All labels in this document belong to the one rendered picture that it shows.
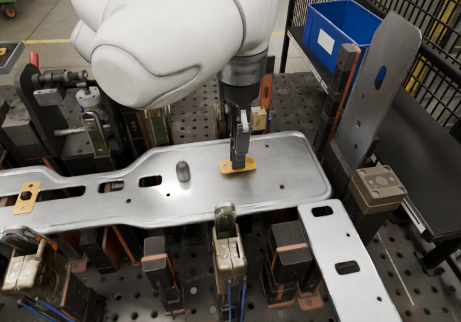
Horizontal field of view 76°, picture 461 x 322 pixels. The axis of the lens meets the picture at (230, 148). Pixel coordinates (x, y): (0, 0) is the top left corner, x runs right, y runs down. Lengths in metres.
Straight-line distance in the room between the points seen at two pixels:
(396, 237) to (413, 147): 0.34
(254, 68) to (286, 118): 0.85
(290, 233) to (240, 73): 0.34
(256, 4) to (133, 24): 0.17
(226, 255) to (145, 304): 0.41
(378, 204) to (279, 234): 0.21
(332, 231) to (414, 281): 0.43
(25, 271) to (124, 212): 0.19
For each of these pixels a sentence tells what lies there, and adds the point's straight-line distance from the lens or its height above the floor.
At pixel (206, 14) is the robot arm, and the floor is 1.42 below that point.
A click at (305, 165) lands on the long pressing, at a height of 1.00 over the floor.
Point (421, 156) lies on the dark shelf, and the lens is 0.82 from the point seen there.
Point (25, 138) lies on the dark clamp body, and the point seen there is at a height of 1.04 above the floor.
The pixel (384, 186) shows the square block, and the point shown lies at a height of 1.06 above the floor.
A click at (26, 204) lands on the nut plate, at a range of 0.77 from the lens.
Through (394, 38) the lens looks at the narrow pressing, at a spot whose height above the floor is 1.31.
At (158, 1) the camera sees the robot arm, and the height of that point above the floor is 1.43.
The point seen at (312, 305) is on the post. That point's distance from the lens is 0.89.
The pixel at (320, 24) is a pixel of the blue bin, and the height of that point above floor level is 1.13.
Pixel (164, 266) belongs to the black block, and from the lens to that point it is 0.61.
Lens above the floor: 1.54
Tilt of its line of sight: 47 degrees down
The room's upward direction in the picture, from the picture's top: straight up
